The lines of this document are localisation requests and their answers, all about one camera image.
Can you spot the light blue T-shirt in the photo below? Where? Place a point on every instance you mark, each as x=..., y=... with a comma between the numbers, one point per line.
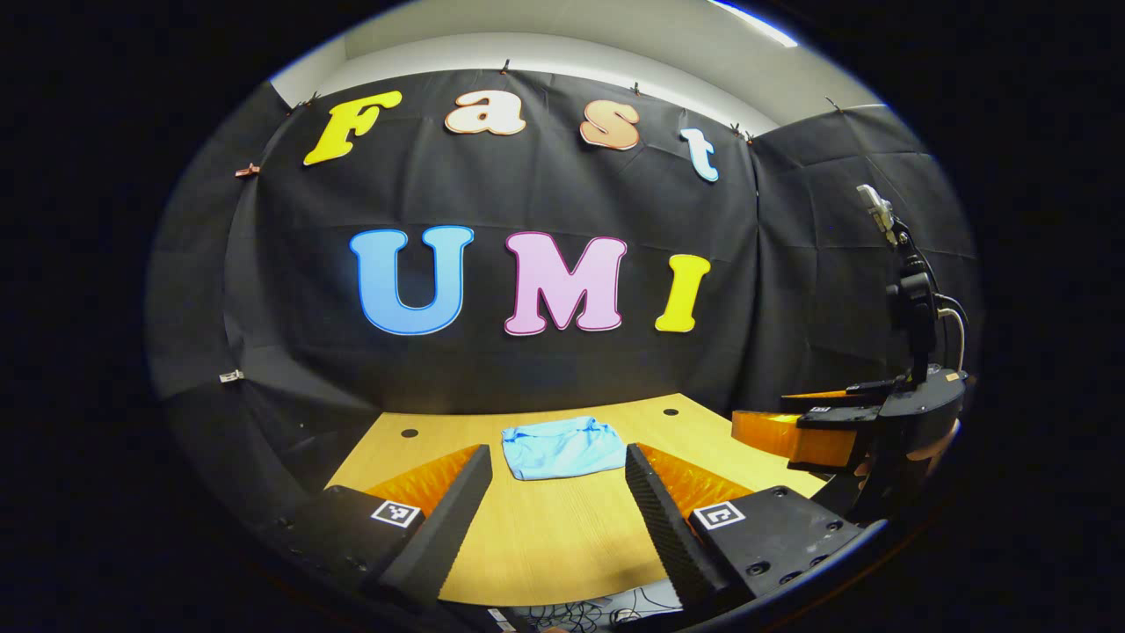
x=562, y=448

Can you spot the silver cloth clip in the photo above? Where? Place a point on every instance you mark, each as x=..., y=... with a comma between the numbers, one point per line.
x=232, y=375

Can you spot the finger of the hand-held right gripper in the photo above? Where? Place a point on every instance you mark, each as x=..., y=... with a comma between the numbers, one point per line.
x=791, y=435
x=844, y=394

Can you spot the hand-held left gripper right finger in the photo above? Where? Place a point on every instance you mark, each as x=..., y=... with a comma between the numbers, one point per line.
x=668, y=536

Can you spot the copper cloth clip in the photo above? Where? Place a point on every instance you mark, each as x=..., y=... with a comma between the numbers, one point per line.
x=248, y=170

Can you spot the black backdrop cloth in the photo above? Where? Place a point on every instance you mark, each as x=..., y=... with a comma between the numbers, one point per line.
x=562, y=193

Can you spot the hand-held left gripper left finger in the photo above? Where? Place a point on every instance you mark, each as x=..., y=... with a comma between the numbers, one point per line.
x=444, y=536

